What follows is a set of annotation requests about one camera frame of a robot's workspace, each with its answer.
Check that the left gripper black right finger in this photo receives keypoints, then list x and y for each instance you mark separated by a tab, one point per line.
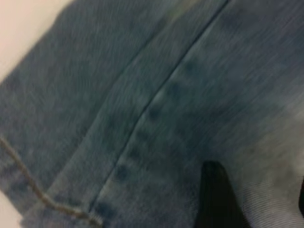
302	199

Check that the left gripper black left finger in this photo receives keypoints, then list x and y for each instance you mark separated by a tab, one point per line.
213	202

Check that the blue denim shorts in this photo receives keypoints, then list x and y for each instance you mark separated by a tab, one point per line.
118	95

